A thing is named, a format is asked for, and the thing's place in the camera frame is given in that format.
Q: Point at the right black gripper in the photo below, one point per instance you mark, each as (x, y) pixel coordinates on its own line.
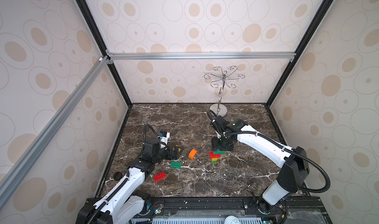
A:
(222, 139)

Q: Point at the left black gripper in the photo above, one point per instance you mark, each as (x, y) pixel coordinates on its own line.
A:
(170, 153)

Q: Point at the green long lego back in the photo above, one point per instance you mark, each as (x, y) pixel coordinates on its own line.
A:
(218, 152)

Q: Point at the green long lego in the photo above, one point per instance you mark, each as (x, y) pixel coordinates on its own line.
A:
(218, 152)
(176, 165)

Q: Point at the red long lego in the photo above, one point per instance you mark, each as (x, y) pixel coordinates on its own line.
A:
(214, 156)
(160, 176)

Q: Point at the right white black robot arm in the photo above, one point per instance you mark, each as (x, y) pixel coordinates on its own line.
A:
(293, 163)

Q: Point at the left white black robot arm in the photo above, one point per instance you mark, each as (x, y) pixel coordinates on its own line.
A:
(124, 201)

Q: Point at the green long lego front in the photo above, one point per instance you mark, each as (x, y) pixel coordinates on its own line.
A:
(176, 165)

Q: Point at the orange round lego piece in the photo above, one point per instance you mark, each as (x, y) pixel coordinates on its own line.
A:
(192, 153)

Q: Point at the chrome hook stand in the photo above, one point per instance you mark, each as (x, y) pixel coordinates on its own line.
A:
(220, 78)

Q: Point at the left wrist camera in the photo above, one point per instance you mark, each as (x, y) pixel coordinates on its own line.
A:
(163, 136)

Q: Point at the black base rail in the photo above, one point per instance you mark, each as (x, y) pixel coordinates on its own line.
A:
(215, 210)

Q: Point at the horizontal aluminium rail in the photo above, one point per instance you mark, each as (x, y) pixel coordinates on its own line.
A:
(203, 56)

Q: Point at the left slanted aluminium rail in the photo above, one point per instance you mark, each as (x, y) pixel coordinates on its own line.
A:
(39, 144)

